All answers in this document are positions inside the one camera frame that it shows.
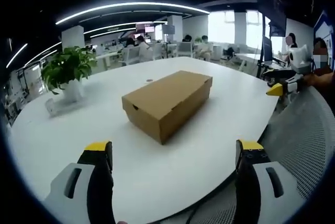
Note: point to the dark monitor on stand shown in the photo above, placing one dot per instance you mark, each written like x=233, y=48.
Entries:
x=267, y=50

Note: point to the white office chair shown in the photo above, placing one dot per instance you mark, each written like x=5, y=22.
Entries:
x=186, y=49
x=131, y=56

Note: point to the white office desk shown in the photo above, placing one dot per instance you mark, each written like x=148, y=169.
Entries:
x=108, y=57

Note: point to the curved ceiling light strip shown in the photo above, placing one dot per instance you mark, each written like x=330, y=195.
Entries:
x=125, y=8

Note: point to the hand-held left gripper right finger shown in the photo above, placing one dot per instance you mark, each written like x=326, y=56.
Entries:
x=251, y=182

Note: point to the green potted plant white pot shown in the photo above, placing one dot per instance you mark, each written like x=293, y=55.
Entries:
x=68, y=69

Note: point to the brown cardboard shoe box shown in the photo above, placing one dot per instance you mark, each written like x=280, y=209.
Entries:
x=167, y=101

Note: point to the person's head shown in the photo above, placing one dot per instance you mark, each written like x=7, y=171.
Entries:
x=319, y=44

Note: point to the grey mesh office chair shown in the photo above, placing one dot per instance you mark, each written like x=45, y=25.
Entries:
x=303, y=135

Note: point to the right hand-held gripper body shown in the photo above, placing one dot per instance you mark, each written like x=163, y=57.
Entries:
x=301, y=59

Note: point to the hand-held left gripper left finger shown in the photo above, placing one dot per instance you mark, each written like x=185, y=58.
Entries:
x=95, y=182

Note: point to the blue wall poster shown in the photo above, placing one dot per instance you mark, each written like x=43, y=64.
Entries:
x=324, y=26

